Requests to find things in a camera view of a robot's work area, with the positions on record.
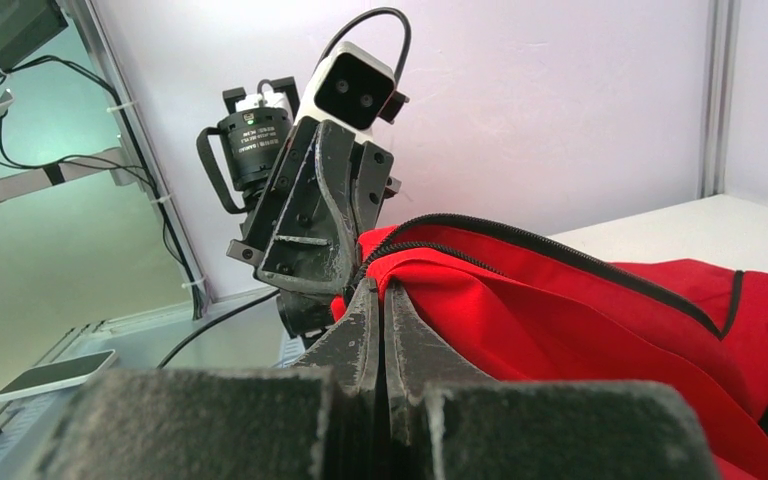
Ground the red jacket black lining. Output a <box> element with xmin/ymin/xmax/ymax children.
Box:
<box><xmin>355</xmin><ymin>213</ymin><xmax>768</xmax><ymax>479</ymax></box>

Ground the white smartphone on bench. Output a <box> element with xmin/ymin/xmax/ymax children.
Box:
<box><xmin>0</xmin><ymin>349</ymin><xmax>119</xmax><ymax>402</ymax></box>

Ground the black monitor on mount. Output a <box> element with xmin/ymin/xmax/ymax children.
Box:
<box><xmin>0</xmin><ymin>0</ymin><xmax>68</xmax><ymax>72</ymax></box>

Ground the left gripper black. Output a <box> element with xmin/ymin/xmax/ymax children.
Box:
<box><xmin>226</xmin><ymin>116</ymin><xmax>394</xmax><ymax>339</ymax></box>

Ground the left camera black cable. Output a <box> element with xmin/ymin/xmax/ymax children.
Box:
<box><xmin>155</xmin><ymin>6</ymin><xmax>413</xmax><ymax>371</ymax></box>

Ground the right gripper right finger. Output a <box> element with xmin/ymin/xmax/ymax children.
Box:
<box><xmin>383</xmin><ymin>283</ymin><xmax>720</xmax><ymax>479</ymax></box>

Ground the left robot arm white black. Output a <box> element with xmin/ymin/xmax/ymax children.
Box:
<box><xmin>196</xmin><ymin>77</ymin><xmax>401</xmax><ymax>343</ymax></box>

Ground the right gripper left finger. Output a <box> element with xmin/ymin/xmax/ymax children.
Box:
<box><xmin>32</xmin><ymin>279</ymin><xmax>379</xmax><ymax>479</ymax></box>

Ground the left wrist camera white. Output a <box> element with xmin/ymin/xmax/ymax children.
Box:
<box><xmin>293</xmin><ymin>41</ymin><xmax>396</xmax><ymax>143</ymax></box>

